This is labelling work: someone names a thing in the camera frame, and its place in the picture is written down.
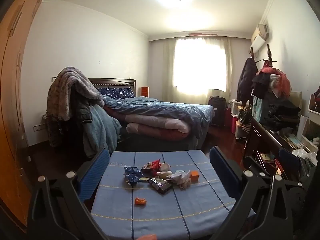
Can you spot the dark wooden dresser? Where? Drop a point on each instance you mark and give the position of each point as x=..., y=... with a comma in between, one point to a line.
x=303, y=197

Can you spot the orange toy dog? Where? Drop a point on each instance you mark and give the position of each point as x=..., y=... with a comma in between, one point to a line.
x=140, y=201

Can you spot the dark snack packet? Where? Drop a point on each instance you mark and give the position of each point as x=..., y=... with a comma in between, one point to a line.
x=160, y=185

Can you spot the white cup-shaped wrapper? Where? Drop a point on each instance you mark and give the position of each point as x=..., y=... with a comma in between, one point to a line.
x=164, y=167

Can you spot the folded dark clothes stack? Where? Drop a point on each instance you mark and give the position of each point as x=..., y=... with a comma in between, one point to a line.
x=280, y=116

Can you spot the black suitcase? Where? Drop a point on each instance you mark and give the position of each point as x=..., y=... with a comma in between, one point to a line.
x=219, y=105

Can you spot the teal patterned bag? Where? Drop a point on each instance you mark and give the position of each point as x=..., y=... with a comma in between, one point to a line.
x=257, y=108

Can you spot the person's left hand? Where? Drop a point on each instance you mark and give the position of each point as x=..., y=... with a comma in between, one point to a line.
x=148, y=237

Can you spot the orange bedside cabinet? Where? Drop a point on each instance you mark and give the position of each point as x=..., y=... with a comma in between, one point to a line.
x=145, y=91

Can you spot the starry navy pillow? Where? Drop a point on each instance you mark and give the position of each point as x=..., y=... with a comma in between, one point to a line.
x=117, y=93

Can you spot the white window curtain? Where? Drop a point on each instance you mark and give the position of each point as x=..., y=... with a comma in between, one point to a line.
x=196, y=68

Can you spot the white air conditioner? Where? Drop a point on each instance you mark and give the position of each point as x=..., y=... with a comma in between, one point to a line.
x=259, y=37

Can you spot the pink red folded quilt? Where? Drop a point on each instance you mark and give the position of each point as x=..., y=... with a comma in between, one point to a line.
x=159, y=127

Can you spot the yellow snack packet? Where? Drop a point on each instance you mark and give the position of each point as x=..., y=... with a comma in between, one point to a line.
x=143, y=180

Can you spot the white paper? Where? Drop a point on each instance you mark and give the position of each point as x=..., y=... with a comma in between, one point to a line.
x=180, y=178

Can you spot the blue duvet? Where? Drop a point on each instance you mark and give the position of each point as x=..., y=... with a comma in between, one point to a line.
x=196, y=116

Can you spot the wooden wardrobe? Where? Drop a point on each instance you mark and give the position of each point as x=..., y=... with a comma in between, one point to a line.
x=15, y=185

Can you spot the light blue fleece blanket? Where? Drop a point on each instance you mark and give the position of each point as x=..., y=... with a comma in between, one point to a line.
x=102, y=132

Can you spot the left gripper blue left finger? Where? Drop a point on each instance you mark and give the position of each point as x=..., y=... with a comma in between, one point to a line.
x=90, y=174

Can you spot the white plastic bag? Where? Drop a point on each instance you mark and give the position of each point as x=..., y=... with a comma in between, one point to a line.
x=306, y=155

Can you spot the bed with dark base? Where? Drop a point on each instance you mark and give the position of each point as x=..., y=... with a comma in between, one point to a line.
x=143, y=143

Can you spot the dark wooden headboard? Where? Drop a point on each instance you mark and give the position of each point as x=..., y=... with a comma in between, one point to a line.
x=113, y=82

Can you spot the dark jacket on rack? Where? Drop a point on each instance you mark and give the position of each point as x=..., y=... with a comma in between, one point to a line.
x=244, y=88

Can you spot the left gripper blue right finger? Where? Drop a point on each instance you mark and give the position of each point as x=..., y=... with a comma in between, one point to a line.
x=228, y=172

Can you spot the red snack wrapper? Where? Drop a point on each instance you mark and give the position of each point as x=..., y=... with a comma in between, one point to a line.
x=151, y=168

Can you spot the red clothes on rack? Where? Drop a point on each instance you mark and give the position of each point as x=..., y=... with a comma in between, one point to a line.
x=270, y=79

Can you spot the blue snack wrapper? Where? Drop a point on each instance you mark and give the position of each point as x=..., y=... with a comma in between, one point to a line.
x=132, y=175

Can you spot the orange small box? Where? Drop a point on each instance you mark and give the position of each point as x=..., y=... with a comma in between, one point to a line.
x=194, y=176

